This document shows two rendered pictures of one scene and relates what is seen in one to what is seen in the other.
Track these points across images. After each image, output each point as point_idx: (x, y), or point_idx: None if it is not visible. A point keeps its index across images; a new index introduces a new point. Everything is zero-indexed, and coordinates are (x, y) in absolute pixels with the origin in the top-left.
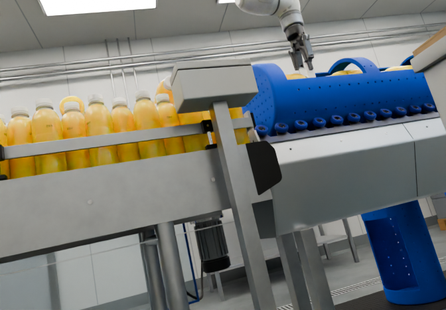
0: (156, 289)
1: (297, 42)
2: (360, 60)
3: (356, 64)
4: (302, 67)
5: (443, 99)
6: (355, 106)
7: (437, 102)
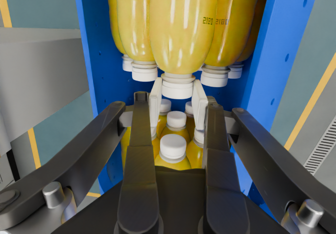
0: None
1: (123, 183)
2: (101, 192)
3: (107, 178)
4: (205, 126)
5: (1, 40)
6: (129, 98)
7: (8, 41)
